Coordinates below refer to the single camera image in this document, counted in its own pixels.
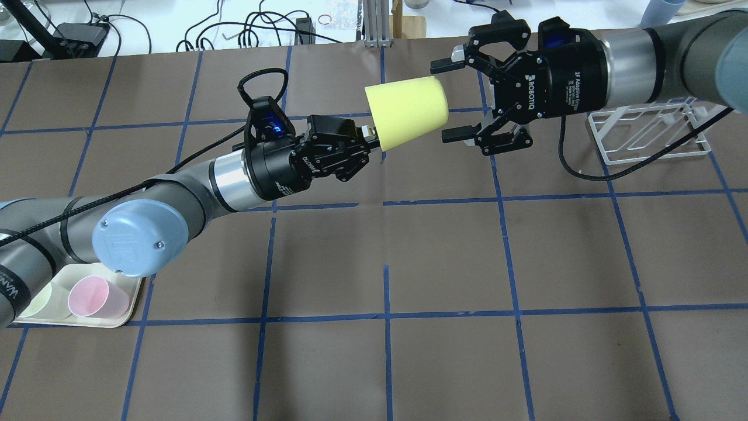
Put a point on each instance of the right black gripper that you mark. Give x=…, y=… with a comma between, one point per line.
x=570, y=63

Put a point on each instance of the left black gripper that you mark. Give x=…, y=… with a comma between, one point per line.
x=278, y=168

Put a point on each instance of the yellow ikea cup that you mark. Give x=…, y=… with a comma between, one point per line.
x=405, y=110

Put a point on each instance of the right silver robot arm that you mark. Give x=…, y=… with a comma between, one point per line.
x=702, y=58

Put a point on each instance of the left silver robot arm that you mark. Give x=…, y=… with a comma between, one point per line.
x=140, y=230

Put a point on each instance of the blue cup on side table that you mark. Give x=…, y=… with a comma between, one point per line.
x=660, y=12

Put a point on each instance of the pink cup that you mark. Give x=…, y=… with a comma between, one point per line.
x=96, y=297

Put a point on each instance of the beige cup tray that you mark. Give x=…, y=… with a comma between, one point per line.
x=70, y=275

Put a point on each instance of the cream cup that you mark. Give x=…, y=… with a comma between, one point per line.
x=51, y=303

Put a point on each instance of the wooden mug tree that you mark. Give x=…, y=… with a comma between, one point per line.
x=406, y=26

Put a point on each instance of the black monitor stand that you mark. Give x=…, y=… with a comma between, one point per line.
x=58, y=41

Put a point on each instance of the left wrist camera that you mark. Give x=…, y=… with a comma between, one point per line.
x=266, y=121

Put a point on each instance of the white wire cup rack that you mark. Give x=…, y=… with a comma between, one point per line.
x=630, y=134

